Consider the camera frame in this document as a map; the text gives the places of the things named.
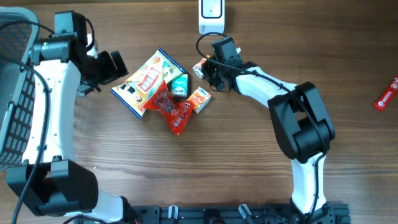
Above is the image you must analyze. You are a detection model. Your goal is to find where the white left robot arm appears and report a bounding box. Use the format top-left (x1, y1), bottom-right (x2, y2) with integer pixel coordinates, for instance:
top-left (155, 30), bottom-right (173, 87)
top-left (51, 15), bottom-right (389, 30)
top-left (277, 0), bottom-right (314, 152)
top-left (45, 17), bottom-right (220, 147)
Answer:
top-left (6, 11), bottom-right (141, 223)

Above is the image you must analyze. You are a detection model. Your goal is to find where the blue yellow snack bag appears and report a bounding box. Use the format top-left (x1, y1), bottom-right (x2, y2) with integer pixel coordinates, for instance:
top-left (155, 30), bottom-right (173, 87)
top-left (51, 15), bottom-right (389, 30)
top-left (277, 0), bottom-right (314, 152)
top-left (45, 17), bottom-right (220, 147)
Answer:
top-left (111, 47), bottom-right (186, 119)

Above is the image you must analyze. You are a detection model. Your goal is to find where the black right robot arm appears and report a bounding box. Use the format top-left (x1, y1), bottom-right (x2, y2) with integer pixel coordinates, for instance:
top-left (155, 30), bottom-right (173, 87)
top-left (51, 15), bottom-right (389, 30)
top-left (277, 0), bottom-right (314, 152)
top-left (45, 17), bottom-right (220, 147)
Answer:
top-left (203, 35), bottom-right (335, 223)

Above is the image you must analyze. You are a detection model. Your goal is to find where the small teal box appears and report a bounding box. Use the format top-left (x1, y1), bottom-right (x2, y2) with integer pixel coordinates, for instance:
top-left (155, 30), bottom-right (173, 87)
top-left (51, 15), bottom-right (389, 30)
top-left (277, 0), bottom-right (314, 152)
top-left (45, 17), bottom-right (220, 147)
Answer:
top-left (171, 73), bottom-right (188, 97)

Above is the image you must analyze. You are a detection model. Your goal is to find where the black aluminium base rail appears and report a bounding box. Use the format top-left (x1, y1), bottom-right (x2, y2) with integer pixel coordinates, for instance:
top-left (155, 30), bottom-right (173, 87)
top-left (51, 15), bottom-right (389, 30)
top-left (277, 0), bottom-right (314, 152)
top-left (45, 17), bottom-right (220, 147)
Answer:
top-left (73, 203), bottom-right (351, 224)

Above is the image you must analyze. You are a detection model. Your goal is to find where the white barcode scanner box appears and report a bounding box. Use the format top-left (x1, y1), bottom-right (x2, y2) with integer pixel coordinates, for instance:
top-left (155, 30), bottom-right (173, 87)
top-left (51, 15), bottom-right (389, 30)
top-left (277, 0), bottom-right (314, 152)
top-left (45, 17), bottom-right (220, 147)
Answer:
top-left (198, 0), bottom-right (225, 35)

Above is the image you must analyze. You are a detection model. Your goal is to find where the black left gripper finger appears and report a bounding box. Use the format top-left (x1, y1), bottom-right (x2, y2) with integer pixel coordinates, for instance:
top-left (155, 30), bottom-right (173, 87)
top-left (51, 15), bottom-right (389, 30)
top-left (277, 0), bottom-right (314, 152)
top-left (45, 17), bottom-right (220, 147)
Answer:
top-left (111, 50), bottom-right (129, 78)
top-left (97, 51), bottom-right (117, 85)

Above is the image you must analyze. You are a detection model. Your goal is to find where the small orange box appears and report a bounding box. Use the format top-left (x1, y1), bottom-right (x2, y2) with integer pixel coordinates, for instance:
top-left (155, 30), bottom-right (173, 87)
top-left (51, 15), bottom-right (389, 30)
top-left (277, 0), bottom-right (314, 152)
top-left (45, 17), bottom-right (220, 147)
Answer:
top-left (192, 55), bottom-right (211, 79)
top-left (188, 87), bottom-right (211, 114)

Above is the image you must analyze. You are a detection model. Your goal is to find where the grey plastic shopping basket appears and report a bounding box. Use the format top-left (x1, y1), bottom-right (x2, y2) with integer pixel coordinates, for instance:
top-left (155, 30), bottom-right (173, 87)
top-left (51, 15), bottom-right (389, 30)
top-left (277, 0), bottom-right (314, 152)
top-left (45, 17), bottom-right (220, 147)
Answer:
top-left (1, 23), bottom-right (39, 171)

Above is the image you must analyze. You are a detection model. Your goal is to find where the red candy bag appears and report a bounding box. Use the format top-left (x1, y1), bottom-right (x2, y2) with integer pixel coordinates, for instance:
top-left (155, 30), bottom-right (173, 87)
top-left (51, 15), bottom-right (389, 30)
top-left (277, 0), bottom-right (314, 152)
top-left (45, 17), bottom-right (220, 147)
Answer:
top-left (143, 81), bottom-right (194, 135)

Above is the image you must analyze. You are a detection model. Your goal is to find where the red chocolate wafer bar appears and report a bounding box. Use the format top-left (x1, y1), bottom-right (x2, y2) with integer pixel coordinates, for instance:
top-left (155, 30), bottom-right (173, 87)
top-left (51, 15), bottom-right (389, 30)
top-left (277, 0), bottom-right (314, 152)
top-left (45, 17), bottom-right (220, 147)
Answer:
top-left (373, 76), bottom-right (398, 112)

